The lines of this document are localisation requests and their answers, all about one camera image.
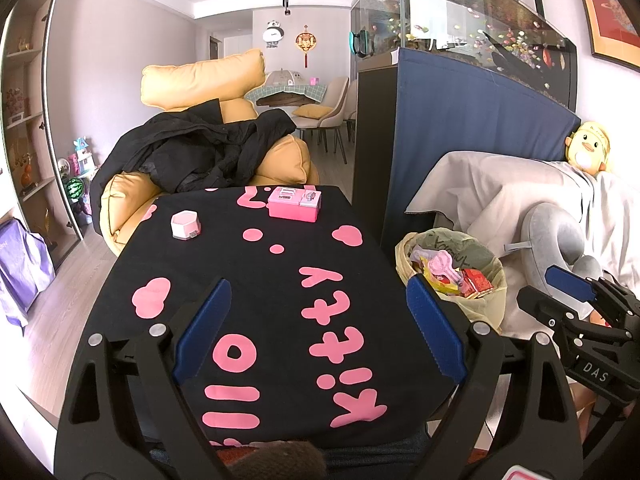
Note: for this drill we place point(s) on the yellow seat cushion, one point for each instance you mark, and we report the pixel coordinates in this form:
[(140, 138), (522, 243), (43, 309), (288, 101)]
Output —
[(312, 111)]

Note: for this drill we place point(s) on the grey neck pillow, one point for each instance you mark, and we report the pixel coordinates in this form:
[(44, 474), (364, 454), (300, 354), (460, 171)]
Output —
[(550, 230)]

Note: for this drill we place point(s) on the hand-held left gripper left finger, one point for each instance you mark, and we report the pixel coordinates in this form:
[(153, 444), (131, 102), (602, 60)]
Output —
[(205, 330)]

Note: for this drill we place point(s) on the red knot wall ornament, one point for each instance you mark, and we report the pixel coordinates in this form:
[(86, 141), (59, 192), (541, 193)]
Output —
[(306, 41)]

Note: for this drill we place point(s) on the mesh food cover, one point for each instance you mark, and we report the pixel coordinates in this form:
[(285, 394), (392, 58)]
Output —
[(282, 79)]

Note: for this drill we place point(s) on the pink plastic box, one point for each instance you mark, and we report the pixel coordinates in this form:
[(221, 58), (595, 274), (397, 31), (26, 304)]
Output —
[(290, 207)]

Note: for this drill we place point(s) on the brown fuzzy cloth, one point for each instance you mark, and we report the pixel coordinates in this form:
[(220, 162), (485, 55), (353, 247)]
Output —
[(280, 460)]

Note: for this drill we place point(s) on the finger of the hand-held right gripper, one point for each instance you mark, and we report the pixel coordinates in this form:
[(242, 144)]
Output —
[(567, 282), (542, 302)]

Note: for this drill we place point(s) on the white display shelf cabinet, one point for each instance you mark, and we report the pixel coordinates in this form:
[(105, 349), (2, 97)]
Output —
[(30, 85)]

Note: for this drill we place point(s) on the beige dining chair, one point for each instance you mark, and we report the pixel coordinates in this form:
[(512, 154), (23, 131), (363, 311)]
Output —
[(350, 110), (327, 95)]

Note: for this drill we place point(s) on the framed wall picture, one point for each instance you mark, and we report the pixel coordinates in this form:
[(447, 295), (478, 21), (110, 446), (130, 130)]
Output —
[(615, 10)]

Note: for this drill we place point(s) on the dining table with green cloth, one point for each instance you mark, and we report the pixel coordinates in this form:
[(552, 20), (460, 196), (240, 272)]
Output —
[(280, 92)]

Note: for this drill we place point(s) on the black tablecloth with pink print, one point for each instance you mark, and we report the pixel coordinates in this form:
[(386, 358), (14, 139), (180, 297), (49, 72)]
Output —
[(280, 300)]

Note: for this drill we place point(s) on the pink hexagonal cup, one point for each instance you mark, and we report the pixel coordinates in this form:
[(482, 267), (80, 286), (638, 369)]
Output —
[(186, 225)]

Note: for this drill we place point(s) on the dark blue cloth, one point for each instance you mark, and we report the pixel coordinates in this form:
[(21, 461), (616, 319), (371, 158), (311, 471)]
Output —
[(475, 125)]

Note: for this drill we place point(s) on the purple shopping bag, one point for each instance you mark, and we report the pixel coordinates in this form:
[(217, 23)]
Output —
[(25, 265)]

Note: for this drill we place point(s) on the colourful toy castle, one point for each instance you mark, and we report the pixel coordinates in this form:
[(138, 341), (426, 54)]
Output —
[(80, 160)]

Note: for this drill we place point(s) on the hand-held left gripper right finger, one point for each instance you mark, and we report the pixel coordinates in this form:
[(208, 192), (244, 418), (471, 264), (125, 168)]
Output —
[(435, 330)]

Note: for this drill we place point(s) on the yellow snack packet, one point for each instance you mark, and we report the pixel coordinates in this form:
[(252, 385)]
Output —
[(445, 288)]

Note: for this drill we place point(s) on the teal tank device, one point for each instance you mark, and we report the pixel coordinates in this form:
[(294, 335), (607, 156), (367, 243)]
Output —
[(360, 44)]

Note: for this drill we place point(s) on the red snack packet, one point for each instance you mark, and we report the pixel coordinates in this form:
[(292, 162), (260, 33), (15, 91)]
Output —
[(477, 280)]

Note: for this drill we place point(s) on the panda wall clock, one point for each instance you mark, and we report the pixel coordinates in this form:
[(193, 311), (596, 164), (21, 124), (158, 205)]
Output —
[(273, 35)]

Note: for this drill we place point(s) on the black ceiling spotlight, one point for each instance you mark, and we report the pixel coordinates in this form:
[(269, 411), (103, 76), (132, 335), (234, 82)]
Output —
[(286, 2)]

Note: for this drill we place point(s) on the black fish tank cabinet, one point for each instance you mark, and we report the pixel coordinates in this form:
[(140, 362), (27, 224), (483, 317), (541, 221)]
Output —
[(372, 160)]

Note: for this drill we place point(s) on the waste bin with yellowish liner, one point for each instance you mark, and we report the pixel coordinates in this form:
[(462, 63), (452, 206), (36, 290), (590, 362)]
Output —
[(480, 310)]

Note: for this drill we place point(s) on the yellow duck plush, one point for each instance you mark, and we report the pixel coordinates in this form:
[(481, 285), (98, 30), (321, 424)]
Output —
[(587, 147)]

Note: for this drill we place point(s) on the black jacket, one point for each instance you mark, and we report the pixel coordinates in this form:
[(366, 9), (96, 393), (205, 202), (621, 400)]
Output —
[(190, 150)]

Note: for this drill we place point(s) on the glass fish tank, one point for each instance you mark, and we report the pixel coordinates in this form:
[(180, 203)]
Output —
[(450, 10)]

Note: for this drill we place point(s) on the pink translucent wrapper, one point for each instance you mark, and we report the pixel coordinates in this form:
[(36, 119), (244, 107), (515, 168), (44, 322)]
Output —
[(442, 265)]

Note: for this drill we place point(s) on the beige sofa cover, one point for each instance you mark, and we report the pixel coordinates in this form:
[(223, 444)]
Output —
[(490, 185)]

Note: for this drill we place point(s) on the watermelon pattern ball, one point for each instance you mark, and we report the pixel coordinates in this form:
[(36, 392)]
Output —
[(77, 191)]

